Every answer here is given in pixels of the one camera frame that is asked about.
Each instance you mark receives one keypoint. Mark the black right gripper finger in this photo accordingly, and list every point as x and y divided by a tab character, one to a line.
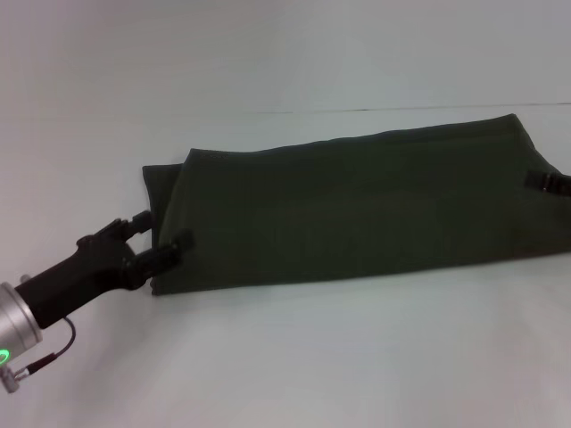
548	180

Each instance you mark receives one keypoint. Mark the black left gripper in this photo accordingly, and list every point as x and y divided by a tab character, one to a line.
80	276

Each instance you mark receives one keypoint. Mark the dark green shirt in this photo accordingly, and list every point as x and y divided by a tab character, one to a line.
357	209

